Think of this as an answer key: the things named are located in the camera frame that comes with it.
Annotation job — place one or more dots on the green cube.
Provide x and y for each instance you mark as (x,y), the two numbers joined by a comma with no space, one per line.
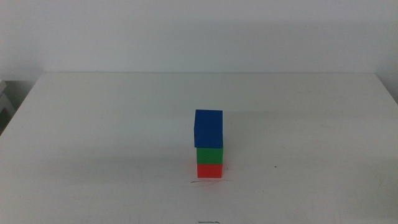
(210,155)

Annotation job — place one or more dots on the blue cube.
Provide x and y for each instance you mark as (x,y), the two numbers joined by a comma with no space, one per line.
(208,128)

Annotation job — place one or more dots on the red cube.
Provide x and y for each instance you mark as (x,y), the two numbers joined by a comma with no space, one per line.
(209,171)

